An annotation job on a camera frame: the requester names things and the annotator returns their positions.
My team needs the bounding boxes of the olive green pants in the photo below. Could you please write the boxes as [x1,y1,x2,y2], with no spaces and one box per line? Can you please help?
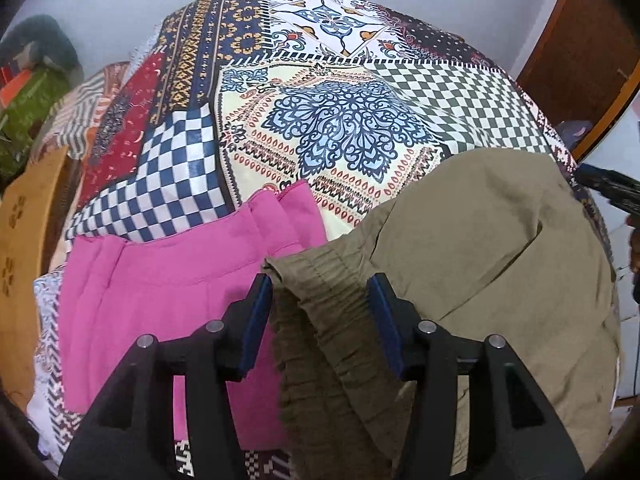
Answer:
[264,148,620,479]

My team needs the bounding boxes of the patchwork patterned bedsheet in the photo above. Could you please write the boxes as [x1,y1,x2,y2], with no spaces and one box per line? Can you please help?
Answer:
[25,0,615,480]

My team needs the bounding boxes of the pink folded pants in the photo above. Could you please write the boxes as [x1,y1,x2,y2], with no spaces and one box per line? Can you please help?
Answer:
[57,180,329,451]

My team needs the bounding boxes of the brown wooden door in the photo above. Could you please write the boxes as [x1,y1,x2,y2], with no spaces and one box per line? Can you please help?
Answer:
[518,0,639,160]

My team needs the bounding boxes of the dark teal fuzzy cloth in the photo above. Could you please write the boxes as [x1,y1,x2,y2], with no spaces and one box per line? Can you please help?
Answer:
[1,14,80,74]

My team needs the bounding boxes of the right hand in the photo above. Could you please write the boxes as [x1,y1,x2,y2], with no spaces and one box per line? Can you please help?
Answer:
[626,214,640,274]

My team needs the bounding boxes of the striped orange white cloth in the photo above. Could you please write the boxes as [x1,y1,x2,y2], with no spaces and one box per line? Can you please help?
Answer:
[32,62,129,160]

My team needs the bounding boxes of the tan wooden headboard panel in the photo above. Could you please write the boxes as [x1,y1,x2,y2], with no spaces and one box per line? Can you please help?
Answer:
[1,148,68,411]

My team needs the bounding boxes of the green cloth pile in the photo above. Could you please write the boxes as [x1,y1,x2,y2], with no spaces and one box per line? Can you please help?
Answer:
[1,68,70,183]

